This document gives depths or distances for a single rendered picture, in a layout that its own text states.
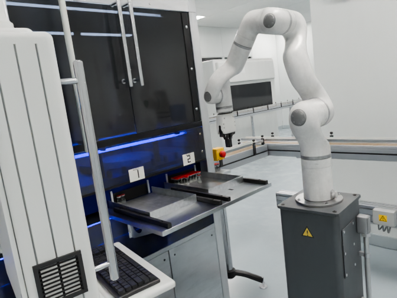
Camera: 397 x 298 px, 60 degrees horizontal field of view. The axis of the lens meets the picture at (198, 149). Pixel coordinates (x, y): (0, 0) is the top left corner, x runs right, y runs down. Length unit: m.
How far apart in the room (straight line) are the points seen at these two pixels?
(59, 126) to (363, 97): 2.40
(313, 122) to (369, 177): 1.70
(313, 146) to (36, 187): 1.01
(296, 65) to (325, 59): 1.59
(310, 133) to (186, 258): 1.00
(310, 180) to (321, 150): 0.13
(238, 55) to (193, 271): 1.19
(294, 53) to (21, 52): 0.98
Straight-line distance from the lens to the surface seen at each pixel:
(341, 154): 2.36
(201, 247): 2.05
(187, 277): 2.03
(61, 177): 0.92
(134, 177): 1.68
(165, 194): 1.76
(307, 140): 1.42
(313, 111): 1.37
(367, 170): 3.00
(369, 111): 2.91
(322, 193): 1.49
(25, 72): 0.90
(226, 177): 1.89
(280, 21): 1.43
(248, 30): 1.59
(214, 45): 8.93
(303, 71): 1.45
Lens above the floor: 1.36
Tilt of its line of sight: 9 degrees down
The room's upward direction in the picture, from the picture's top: 7 degrees counter-clockwise
